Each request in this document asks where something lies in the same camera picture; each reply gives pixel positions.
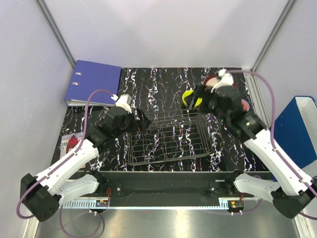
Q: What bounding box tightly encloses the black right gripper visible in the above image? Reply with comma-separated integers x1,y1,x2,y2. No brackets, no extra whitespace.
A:
183,83,228,124

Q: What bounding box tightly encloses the yellow-green bowl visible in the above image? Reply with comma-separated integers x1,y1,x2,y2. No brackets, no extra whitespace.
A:
182,90,203,108

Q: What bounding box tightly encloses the red oval baking dish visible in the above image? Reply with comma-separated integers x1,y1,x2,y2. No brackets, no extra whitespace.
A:
203,74,237,89

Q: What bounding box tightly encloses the pink plastic cup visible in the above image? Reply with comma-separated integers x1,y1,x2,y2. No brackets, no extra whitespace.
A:
241,99,250,112

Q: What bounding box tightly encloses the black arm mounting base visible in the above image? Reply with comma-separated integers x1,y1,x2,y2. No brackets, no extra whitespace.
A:
74,170,263,207

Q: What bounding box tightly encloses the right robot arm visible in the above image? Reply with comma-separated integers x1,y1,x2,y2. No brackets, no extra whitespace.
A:
183,84,317,219

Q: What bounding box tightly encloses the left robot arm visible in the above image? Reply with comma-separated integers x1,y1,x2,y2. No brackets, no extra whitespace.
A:
16,106,151,222

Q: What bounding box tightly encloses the red picture book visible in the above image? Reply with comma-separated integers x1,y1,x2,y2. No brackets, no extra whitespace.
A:
60,132,83,157

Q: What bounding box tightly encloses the blue storage box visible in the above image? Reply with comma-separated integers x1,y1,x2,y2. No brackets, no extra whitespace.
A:
274,96,317,177

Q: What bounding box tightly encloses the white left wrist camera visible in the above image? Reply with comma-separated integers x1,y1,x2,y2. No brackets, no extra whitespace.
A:
111,94,132,114

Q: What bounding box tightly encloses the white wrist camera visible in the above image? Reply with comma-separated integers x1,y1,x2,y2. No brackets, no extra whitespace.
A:
211,69,234,93
111,94,132,114

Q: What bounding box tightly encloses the wire dish rack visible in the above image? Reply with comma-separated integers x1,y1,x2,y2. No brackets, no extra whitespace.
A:
126,110,212,166

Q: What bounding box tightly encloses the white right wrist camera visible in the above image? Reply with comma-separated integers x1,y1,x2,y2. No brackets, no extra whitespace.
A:
211,69,234,93

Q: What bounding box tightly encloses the blue ring binder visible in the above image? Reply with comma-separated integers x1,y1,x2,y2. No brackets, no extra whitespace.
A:
64,60,121,107

